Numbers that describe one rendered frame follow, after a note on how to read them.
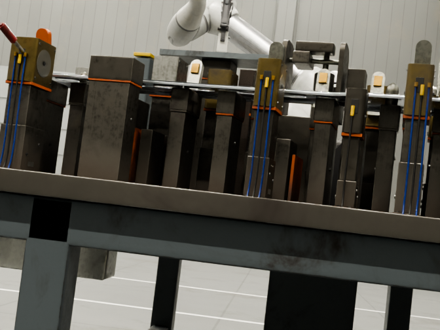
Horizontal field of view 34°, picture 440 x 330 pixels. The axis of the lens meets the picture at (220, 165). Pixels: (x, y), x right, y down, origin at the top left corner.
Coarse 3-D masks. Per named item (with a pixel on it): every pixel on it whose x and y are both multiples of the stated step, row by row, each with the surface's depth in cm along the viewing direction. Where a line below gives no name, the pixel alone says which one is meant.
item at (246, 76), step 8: (240, 72) 217; (248, 72) 216; (256, 72) 216; (240, 80) 217; (248, 80) 216; (248, 104) 216; (248, 112) 216; (248, 120) 215; (248, 128) 215; (240, 136) 216; (248, 136) 216; (240, 144) 215; (240, 152) 215; (240, 160) 215; (240, 168) 215; (240, 176) 214; (240, 184) 214; (240, 192) 214
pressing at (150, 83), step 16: (64, 80) 213; (144, 80) 194; (208, 96) 209; (288, 96) 195; (304, 96) 191; (320, 96) 189; (336, 96) 187; (384, 96) 174; (400, 96) 173; (432, 112) 193
